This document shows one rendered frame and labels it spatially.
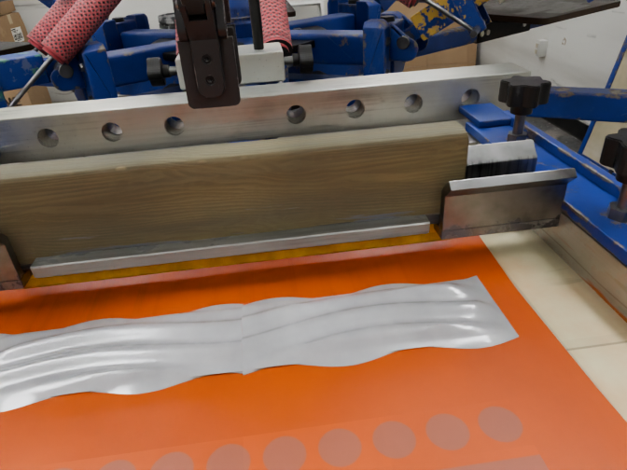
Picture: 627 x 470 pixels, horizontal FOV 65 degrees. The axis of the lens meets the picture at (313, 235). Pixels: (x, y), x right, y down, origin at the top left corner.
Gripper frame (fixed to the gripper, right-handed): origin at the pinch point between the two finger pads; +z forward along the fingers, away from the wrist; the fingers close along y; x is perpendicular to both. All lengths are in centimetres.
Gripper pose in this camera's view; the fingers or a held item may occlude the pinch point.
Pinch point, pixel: (213, 65)
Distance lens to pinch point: 34.7
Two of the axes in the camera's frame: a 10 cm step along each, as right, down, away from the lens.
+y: 1.1, 5.0, -8.6
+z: 0.5, 8.6, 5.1
